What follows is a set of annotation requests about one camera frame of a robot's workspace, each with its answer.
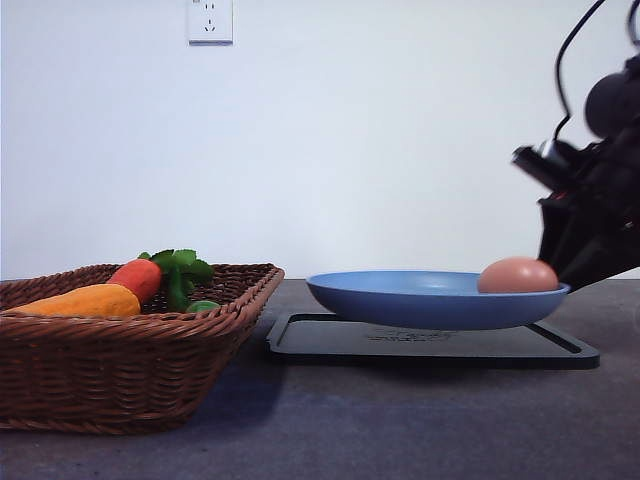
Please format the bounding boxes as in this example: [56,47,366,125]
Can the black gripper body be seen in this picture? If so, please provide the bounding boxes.
[538,127,640,289]

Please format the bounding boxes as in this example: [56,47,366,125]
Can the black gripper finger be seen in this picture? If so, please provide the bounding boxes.
[556,225,640,292]

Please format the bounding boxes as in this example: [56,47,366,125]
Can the brown egg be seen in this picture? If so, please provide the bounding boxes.
[478,256,559,293]

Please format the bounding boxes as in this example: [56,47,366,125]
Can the light blue plate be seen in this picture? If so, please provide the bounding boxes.
[306,270,571,331]

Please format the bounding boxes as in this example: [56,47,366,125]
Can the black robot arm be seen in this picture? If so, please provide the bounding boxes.
[538,52,640,290]

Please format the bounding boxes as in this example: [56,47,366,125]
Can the brown wicker basket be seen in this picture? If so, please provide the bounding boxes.
[0,263,284,435]

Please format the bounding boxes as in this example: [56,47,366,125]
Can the dark green plastic tray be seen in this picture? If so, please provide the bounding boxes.
[265,313,600,370]

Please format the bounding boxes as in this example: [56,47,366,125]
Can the green leafy toy vegetable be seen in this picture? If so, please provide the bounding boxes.
[138,249,219,312]

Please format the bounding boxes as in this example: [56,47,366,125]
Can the orange toy carrot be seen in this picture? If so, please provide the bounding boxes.
[106,258,161,305]

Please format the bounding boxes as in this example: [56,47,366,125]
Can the yellow toy sweet potato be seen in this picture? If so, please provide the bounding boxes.
[6,284,141,316]

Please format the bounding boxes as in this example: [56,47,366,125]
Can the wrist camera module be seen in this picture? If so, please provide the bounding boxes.
[512,140,581,193]

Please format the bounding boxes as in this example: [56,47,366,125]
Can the black cable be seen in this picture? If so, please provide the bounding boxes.
[552,0,607,141]

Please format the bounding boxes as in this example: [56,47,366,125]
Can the white wall power socket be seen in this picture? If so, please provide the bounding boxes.
[188,0,234,47]

